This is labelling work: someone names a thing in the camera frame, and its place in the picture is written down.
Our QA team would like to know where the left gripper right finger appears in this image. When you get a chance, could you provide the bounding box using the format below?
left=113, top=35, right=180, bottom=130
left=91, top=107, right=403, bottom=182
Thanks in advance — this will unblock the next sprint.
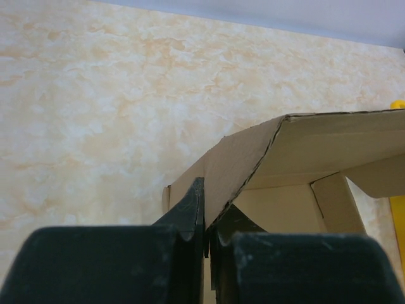
left=208, top=206, right=404, bottom=303

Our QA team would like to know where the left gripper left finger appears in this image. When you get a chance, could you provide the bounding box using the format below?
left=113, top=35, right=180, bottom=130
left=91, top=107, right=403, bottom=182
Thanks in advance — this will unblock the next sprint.
left=1, top=177, right=205, bottom=303

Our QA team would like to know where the brown cardboard box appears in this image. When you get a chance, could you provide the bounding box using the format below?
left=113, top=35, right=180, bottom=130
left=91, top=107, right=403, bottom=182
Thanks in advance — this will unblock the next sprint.
left=163, top=110, right=404, bottom=303

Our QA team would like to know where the yellow plastic fruit tray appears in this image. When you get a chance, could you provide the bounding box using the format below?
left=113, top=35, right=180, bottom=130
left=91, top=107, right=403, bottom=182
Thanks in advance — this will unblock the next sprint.
left=389, top=99, right=405, bottom=270

